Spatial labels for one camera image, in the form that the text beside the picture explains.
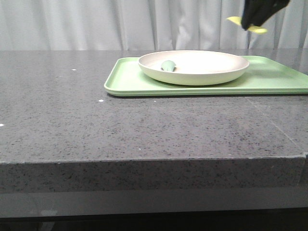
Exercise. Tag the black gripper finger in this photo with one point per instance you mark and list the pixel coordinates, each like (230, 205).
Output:
(257, 12)

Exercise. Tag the cream round plate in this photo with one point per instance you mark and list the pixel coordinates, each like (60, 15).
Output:
(194, 68)

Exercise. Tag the light green serving tray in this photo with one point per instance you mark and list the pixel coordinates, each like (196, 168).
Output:
(263, 77)

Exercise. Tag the sage green plastic spoon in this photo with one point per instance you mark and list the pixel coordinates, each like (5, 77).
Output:
(168, 65)

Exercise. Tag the grey pleated curtain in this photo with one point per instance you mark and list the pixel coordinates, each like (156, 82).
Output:
(73, 25)

